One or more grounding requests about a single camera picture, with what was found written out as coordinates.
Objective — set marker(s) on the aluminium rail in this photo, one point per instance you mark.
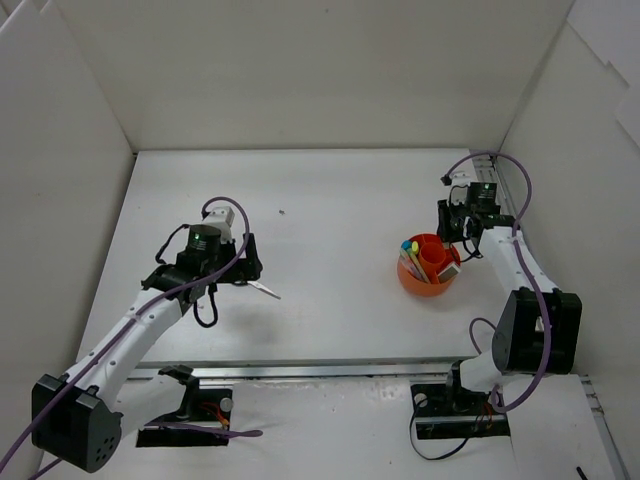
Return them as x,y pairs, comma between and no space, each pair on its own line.
306,369
554,431

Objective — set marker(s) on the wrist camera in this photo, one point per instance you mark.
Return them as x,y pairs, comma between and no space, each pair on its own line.
457,178
221,218

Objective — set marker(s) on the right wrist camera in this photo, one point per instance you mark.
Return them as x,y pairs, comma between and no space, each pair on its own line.
457,178

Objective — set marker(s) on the pale yellow pen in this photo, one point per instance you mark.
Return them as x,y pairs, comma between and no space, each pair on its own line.
419,267

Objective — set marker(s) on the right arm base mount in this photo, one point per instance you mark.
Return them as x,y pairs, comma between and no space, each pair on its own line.
446,411

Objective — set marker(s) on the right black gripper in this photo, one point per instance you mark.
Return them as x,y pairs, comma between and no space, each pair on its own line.
447,226

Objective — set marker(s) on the white pink eraser box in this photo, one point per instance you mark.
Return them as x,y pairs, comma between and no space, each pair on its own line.
449,272

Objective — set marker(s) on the orange round divided container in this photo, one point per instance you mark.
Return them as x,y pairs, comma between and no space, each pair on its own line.
433,256

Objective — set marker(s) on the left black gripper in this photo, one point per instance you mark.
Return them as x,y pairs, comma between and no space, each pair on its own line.
248,261

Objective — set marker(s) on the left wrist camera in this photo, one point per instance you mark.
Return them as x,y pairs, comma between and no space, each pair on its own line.
221,218

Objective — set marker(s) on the aluminium rail front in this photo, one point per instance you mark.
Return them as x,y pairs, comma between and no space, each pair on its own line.
306,369

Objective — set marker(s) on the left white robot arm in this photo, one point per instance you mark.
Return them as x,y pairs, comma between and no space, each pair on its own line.
81,416

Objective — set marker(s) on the purple pen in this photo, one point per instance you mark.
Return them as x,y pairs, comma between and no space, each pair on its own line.
409,265

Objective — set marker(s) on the small scissors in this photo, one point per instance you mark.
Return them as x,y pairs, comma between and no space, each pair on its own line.
259,287

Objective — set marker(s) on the aluminium rail right side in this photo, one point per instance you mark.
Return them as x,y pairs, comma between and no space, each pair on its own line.
554,431

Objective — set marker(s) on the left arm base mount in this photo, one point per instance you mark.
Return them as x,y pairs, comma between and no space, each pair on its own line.
209,406

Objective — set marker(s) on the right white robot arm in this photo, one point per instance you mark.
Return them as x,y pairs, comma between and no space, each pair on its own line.
537,332

